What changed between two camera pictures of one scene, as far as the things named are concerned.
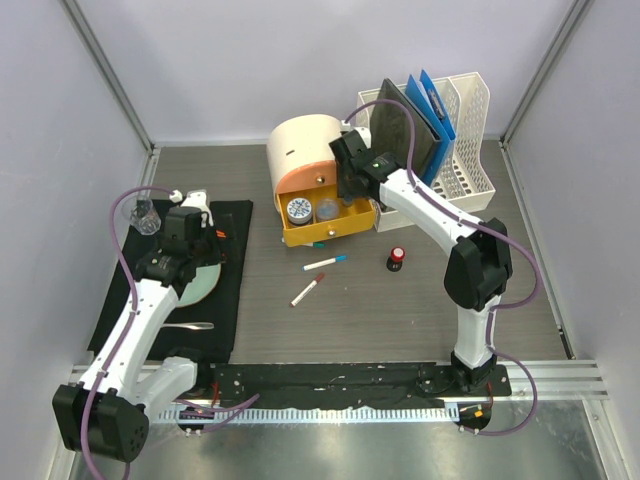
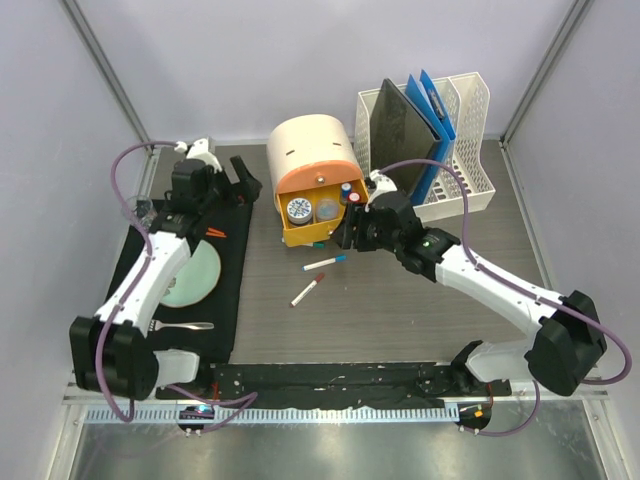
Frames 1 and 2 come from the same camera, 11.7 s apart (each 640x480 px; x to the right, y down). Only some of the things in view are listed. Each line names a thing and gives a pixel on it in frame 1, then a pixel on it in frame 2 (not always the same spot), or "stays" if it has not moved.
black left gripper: (224, 248) → (245, 191)
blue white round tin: (299, 210) stays
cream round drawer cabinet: (304, 181) stays
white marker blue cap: (337, 259) stays
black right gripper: (342, 189) → (354, 216)
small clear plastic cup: (327, 209) stays
